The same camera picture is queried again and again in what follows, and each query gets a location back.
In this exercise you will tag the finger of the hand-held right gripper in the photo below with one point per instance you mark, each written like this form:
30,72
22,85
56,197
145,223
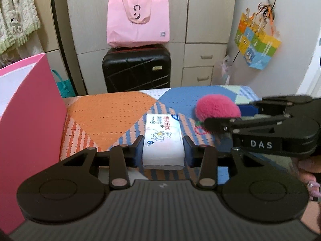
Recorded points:
218,125
273,104

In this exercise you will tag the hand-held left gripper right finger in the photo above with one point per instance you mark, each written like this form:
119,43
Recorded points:
187,148

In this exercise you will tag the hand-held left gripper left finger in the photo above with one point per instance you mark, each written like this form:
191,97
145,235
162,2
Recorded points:
138,148

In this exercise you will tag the pink fluffy plush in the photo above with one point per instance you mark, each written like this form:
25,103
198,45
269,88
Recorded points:
217,106

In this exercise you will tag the white tissue pack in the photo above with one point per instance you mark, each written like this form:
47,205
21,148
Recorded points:
163,143

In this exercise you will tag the pink cardboard box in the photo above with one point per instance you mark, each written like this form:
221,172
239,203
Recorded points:
32,130

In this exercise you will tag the person's right hand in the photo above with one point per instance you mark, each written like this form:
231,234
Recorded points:
309,172

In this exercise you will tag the patchwork patterned blanket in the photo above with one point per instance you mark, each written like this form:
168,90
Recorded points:
107,115

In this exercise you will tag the clear plastic bag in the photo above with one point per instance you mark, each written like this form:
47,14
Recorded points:
227,67

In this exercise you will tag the colourful gift bag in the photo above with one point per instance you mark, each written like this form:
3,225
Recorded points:
260,46

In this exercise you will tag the black suitcase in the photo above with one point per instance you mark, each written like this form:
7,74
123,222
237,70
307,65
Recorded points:
135,67

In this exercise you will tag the teal bag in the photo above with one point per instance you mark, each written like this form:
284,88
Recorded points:
62,86

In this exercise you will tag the beige wardrobe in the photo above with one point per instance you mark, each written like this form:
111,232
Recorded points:
205,17

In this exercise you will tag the pink tote bag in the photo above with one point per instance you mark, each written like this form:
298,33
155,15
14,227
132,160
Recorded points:
138,20

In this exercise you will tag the white fuzzy cardigan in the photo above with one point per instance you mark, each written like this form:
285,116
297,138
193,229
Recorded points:
15,12

